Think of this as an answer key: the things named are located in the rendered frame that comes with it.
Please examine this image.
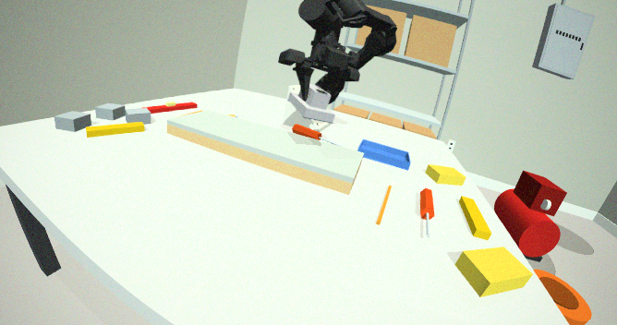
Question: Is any orange-handled screwdriver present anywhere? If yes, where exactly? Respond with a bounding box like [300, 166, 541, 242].
[292, 124, 343, 147]
[420, 188, 435, 238]

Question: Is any red spirit level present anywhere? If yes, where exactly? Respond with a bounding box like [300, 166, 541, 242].
[145, 102, 198, 114]

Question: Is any white panel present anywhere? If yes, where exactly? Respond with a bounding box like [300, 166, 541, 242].
[166, 110, 364, 195]

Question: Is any yellow flat bar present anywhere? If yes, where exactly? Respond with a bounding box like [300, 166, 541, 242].
[459, 196, 492, 240]
[86, 122, 145, 138]

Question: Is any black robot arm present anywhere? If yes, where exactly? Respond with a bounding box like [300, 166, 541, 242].
[298, 0, 397, 70]

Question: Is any blue rectangular tray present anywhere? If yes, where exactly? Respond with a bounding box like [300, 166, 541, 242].
[357, 139, 411, 171]

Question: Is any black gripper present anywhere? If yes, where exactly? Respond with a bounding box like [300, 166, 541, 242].
[278, 33, 360, 101]

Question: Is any yellow flat block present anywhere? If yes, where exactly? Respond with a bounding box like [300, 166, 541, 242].
[454, 247, 533, 297]
[426, 164, 466, 186]

